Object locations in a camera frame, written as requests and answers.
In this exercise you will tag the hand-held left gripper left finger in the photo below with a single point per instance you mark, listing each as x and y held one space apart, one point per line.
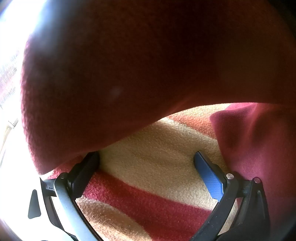
86 167

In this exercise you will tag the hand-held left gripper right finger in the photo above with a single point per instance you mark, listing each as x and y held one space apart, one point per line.
211 179

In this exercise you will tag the maroon fleece garment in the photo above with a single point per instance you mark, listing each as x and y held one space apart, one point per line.
138 69

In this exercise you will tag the printed fleece blanket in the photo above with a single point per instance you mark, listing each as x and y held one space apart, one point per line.
150 143

